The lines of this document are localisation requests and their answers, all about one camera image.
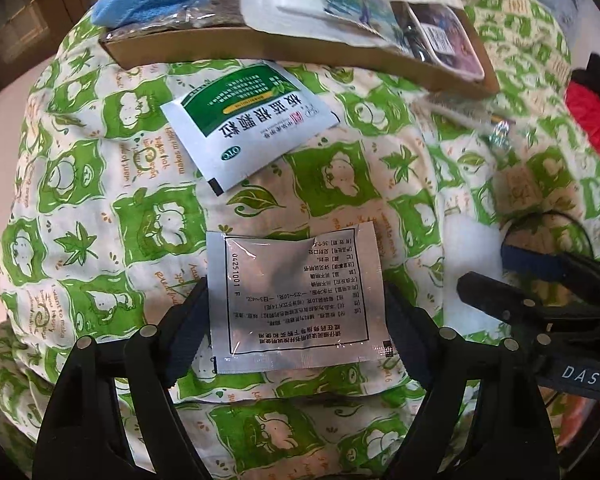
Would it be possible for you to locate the bag of colourful sticks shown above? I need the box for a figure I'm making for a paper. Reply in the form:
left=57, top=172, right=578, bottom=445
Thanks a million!
left=315, top=0, right=406, bottom=41

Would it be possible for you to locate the shallow cardboard box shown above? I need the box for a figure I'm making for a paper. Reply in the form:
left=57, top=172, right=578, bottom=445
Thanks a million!
left=99, top=0, right=501, bottom=101

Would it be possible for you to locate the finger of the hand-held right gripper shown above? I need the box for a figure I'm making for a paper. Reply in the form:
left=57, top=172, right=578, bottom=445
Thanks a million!
left=500, top=242, right=600, bottom=301
left=456, top=271, right=581, bottom=331

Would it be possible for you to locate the green and white sachet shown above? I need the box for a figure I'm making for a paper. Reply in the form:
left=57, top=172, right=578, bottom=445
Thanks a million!
left=160, top=60, right=340, bottom=196

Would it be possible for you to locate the wooden glass door cabinet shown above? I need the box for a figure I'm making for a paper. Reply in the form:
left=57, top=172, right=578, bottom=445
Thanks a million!
left=0, top=0, right=106, bottom=106

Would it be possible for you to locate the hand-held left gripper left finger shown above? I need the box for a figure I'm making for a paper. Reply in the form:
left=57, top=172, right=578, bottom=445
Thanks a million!
left=37, top=276, right=211, bottom=480

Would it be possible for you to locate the silver sachet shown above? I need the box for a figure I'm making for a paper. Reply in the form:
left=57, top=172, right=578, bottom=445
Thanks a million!
left=206, top=221, right=396, bottom=375

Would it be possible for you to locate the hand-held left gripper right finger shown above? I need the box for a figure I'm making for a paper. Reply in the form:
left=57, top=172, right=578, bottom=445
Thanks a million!
left=382, top=282, right=546, bottom=480

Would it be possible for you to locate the red cloth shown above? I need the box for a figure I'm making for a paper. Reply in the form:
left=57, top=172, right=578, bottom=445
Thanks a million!
left=565, top=80, right=600, bottom=156

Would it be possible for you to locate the green printed blanket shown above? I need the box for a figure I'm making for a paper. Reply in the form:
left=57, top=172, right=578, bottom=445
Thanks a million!
left=0, top=0, right=600, bottom=480

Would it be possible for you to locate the dark grey packet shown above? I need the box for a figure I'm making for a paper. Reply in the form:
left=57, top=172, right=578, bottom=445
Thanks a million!
left=105, top=0, right=248, bottom=41

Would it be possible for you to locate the black cable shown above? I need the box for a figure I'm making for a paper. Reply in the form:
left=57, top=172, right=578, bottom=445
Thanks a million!
left=500, top=209, right=596, bottom=261

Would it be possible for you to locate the clear plastic wrapper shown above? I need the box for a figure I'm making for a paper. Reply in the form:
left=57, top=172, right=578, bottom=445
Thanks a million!
left=415, top=97, right=518, bottom=153

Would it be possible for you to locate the cartoon printed clear pouch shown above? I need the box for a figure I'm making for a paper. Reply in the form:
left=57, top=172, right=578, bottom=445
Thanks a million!
left=390, top=0, right=486, bottom=81

